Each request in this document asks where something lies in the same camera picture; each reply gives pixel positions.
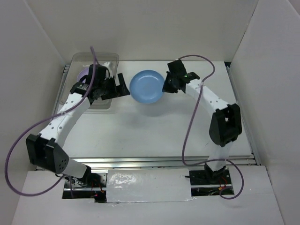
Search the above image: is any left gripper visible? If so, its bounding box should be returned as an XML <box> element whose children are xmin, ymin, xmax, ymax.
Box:
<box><xmin>98</xmin><ymin>73</ymin><xmax>129</xmax><ymax>101</ymax></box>

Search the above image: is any blue plate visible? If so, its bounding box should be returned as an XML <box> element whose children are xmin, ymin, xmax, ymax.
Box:
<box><xmin>129</xmin><ymin>70</ymin><xmax>165</xmax><ymax>104</ymax></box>

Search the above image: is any purple plate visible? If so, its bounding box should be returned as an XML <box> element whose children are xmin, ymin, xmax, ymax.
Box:
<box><xmin>77</xmin><ymin>67</ymin><xmax>89</xmax><ymax>83</ymax></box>

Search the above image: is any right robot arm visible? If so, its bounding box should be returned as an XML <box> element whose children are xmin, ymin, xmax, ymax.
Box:
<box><xmin>162</xmin><ymin>59</ymin><xmax>242</xmax><ymax>184</ymax></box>

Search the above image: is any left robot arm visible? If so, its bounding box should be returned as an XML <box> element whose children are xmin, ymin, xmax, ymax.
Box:
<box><xmin>26</xmin><ymin>62</ymin><xmax>130</xmax><ymax>187</ymax></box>

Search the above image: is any clear plastic bin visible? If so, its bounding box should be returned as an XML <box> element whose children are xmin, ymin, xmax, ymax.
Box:
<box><xmin>58</xmin><ymin>52</ymin><xmax>119</xmax><ymax>112</ymax></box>

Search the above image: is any white front cover panel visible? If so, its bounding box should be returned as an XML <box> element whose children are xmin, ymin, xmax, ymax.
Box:
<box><xmin>106</xmin><ymin>168</ymin><xmax>192</xmax><ymax>203</ymax></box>

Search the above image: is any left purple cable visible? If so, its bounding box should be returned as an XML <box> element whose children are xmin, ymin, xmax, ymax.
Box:
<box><xmin>5</xmin><ymin>46</ymin><xmax>98</xmax><ymax>200</ymax></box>

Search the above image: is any purple cable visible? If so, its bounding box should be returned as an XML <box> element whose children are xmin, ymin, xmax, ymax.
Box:
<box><xmin>179</xmin><ymin>55</ymin><xmax>246</xmax><ymax>200</ymax></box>
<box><xmin>5</xmin><ymin>46</ymin><xmax>98</xmax><ymax>200</ymax></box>

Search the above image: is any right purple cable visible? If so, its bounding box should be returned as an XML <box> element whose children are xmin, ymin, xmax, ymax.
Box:
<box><xmin>179</xmin><ymin>55</ymin><xmax>246</xmax><ymax>200</ymax></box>

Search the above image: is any aluminium rail frame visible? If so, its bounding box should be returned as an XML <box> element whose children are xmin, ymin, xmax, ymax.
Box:
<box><xmin>73</xmin><ymin>155</ymin><xmax>256</xmax><ymax>170</ymax></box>

